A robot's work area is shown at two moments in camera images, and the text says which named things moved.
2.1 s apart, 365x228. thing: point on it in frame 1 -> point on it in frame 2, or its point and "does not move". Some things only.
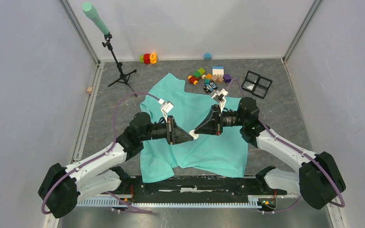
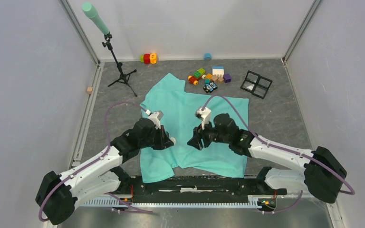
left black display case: (250, 81) does not move
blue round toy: (207, 57) does not move
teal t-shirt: (225, 154) does not move
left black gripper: (175, 134) -> (164, 141)
